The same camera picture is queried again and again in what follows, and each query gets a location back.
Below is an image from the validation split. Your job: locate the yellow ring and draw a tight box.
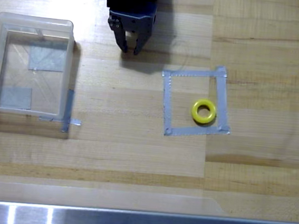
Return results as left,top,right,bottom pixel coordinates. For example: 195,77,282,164
189,96,218,126

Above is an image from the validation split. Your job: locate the grey tape patch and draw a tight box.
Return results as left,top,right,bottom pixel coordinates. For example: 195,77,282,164
0,85,34,111

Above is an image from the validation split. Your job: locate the grey duct tape strip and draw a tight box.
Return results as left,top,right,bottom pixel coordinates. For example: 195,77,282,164
60,88,76,134
163,120,232,142
161,61,228,84
157,71,178,136
38,114,83,127
208,66,237,135

